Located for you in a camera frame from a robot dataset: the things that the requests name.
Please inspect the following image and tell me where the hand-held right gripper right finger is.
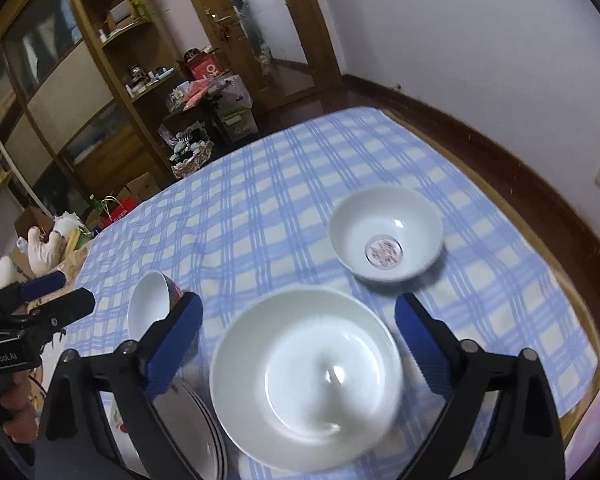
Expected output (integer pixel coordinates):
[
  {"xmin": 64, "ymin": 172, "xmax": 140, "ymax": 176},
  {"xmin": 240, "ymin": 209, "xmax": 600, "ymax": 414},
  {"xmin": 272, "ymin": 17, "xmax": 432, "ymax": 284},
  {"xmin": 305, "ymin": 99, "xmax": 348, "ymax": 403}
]
[{"xmin": 394, "ymin": 292, "xmax": 566, "ymax": 480}]

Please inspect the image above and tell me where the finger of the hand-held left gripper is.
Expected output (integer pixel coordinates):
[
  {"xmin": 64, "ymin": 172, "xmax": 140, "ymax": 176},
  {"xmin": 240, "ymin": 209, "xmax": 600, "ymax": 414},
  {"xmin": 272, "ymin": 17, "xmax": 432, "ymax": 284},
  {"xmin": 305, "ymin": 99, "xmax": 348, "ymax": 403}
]
[
  {"xmin": 10, "ymin": 270, "xmax": 67, "ymax": 303},
  {"xmin": 25, "ymin": 287, "xmax": 97, "ymax": 333}
]

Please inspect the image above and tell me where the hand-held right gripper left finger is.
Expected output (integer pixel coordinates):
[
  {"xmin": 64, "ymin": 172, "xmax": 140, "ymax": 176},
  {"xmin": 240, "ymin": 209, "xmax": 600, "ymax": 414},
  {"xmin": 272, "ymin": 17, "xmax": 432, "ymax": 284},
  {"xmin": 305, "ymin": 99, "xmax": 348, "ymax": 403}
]
[{"xmin": 32, "ymin": 291, "xmax": 204, "ymax": 480}]

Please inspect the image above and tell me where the red green patterned bowl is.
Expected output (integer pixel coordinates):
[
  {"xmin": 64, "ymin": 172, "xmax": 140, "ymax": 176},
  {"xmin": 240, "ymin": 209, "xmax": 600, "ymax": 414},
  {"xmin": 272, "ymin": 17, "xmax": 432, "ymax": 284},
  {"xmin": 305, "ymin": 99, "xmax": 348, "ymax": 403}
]
[{"xmin": 127, "ymin": 270, "xmax": 199, "ymax": 361}]

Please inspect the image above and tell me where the large white bowl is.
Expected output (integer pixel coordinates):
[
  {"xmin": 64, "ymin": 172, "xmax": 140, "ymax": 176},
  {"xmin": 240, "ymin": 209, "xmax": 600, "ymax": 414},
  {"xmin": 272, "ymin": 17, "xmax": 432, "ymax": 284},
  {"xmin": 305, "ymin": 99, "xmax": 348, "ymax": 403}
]
[{"xmin": 210, "ymin": 287, "xmax": 406, "ymax": 473}]

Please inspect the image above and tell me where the small red patterned bowl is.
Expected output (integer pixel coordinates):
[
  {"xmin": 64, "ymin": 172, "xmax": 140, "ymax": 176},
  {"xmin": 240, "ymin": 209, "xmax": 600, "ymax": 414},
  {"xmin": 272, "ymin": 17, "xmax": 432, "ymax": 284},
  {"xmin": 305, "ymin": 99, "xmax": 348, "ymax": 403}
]
[{"xmin": 329, "ymin": 186, "xmax": 444, "ymax": 282}]

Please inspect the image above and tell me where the person's left hand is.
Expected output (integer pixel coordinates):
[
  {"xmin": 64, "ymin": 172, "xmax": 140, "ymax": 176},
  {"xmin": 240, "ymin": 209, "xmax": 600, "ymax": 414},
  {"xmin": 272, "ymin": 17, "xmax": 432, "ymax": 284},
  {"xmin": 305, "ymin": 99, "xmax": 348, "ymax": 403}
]
[{"xmin": 2, "ymin": 375, "xmax": 38, "ymax": 443}]

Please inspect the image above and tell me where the white plush doll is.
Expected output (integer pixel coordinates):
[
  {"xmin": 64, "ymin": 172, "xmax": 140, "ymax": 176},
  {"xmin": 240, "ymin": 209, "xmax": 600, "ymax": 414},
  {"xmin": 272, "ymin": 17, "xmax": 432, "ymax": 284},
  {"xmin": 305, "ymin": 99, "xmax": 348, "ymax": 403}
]
[{"xmin": 27, "ymin": 227, "xmax": 68, "ymax": 276}]

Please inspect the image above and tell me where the yellow green box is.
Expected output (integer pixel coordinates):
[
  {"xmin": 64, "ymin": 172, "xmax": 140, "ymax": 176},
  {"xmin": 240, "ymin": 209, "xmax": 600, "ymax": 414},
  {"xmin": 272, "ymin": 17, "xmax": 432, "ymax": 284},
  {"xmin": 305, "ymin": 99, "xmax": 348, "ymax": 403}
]
[{"xmin": 67, "ymin": 230, "xmax": 93, "ymax": 253}]

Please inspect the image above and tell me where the white haired plush toy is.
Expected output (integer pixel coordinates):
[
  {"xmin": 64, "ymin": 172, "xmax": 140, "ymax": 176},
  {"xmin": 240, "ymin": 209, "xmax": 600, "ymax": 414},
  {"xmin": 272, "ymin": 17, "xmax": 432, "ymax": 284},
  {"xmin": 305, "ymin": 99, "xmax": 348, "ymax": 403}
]
[{"xmin": 54, "ymin": 212, "xmax": 83, "ymax": 236}]

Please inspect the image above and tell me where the cardboard box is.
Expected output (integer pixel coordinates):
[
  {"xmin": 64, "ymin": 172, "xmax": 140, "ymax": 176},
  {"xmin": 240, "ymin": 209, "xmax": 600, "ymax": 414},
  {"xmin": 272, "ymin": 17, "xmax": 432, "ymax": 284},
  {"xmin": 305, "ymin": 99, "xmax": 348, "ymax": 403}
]
[
  {"xmin": 117, "ymin": 172, "xmax": 161, "ymax": 206},
  {"xmin": 14, "ymin": 207, "xmax": 56, "ymax": 241}
]

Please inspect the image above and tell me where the green bottle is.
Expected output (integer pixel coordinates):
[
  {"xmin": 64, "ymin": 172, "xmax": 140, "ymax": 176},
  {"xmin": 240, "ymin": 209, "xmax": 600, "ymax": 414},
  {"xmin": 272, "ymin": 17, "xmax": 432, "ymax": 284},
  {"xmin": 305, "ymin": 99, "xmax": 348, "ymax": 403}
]
[{"xmin": 87, "ymin": 194, "xmax": 103, "ymax": 231}]

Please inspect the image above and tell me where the red shopping bag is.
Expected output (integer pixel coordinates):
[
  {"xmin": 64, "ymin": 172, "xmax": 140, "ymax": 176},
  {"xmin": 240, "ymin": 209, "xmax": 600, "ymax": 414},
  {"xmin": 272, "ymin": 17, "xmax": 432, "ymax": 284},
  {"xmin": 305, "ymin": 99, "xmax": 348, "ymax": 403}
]
[{"xmin": 99, "ymin": 196, "xmax": 138, "ymax": 226}]

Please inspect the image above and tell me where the white toy shelf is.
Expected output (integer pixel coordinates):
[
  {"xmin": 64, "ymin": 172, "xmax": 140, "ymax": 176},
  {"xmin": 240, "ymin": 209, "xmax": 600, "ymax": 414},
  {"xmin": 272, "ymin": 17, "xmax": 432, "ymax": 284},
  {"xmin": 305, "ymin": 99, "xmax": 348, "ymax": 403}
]
[{"xmin": 0, "ymin": 110, "xmax": 26, "ymax": 211}]

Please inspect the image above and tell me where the blue checked cloth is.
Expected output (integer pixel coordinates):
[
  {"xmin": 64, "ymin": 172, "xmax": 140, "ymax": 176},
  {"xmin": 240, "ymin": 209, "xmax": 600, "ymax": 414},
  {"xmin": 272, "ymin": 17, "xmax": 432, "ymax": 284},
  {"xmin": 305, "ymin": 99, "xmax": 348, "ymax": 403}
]
[{"xmin": 62, "ymin": 106, "xmax": 600, "ymax": 480}]

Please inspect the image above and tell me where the woven basket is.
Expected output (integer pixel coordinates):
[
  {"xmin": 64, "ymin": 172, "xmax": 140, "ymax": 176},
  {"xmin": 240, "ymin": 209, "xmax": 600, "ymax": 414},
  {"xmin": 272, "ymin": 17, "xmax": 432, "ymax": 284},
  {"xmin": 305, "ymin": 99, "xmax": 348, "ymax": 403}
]
[{"xmin": 169, "ymin": 129, "xmax": 216, "ymax": 178}]

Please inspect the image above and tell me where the wooden wardrobe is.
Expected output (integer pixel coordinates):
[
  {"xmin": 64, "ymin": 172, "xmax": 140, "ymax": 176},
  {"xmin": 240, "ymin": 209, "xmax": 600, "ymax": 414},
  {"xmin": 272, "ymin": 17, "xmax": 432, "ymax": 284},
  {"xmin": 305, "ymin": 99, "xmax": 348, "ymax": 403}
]
[{"xmin": 0, "ymin": 0, "xmax": 176, "ymax": 211}]

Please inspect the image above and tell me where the cluttered small side table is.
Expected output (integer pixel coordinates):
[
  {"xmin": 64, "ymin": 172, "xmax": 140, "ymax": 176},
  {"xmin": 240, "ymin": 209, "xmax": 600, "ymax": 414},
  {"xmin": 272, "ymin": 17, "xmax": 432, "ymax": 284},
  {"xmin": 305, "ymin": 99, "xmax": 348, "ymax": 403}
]
[{"xmin": 162, "ymin": 75, "xmax": 253, "ymax": 141}]

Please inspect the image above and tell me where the clear plastic storage box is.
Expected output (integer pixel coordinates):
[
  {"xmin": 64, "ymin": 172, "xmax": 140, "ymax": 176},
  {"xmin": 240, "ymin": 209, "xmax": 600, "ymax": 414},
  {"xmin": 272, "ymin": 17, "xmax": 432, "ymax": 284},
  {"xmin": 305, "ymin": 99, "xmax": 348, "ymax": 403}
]
[{"xmin": 217, "ymin": 75, "xmax": 258, "ymax": 141}]

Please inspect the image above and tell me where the pink packet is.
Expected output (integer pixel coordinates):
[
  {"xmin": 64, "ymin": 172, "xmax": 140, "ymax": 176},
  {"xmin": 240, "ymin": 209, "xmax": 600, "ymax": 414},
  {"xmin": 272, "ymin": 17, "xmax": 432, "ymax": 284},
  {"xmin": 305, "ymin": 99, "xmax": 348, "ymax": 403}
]
[{"xmin": 185, "ymin": 79, "xmax": 216, "ymax": 108}]

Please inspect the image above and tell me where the wooden corner shelf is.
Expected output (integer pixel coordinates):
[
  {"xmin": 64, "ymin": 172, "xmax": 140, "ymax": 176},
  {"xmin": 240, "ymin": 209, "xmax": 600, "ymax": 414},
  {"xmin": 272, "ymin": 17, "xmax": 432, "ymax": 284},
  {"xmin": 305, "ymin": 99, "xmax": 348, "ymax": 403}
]
[{"xmin": 65, "ymin": 0, "xmax": 216, "ymax": 181}]

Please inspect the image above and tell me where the red box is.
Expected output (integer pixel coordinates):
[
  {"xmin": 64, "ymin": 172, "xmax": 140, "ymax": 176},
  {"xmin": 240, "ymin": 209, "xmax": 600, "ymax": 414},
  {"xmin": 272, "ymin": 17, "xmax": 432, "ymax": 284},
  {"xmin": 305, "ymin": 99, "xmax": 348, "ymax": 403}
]
[{"xmin": 189, "ymin": 50, "xmax": 231, "ymax": 81}]

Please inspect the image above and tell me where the wooden door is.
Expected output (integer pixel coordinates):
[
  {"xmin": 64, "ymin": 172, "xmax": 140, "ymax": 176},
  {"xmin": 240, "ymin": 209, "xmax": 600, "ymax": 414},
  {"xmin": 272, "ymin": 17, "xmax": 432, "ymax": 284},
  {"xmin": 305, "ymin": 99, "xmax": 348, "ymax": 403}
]
[{"xmin": 175, "ymin": 0, "xmax": 343, "ymax": 111}]

